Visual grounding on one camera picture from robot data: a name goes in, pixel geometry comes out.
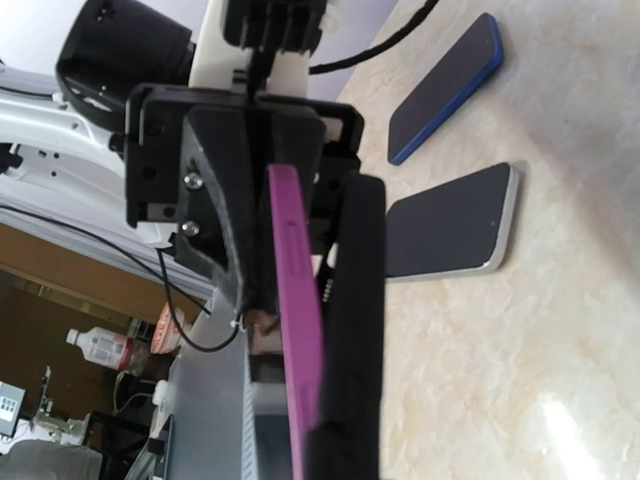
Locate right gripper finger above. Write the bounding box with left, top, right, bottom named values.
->
left=304, top=174, right=386, bottom=479

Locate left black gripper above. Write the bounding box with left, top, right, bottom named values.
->
left=122, top=84, right=364, bottom=313

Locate purple edged smartphone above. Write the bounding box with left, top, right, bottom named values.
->
left=267, top=164, right=324, bottom=480

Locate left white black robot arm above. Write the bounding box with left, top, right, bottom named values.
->
left=1, top=1, right=364, bottom=311

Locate silver edged smartphone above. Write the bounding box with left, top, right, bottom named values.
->
left=386, top=162, right=520, bottom=282

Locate blue edged smartphone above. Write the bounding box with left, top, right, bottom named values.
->
left=387, top=13, right=504, bottom=166

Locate plastic water bottle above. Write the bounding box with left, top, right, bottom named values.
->
left=66, top=327, right=134, bottom=372

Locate front aluminium rail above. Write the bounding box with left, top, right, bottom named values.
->
left=206, top=289, right=292, bottom=479

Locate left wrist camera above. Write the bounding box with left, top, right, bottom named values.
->
left=189, top=0, right=334, bottom=101

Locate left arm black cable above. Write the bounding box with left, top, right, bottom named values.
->
left=309, top=0, right=439, bottom=76

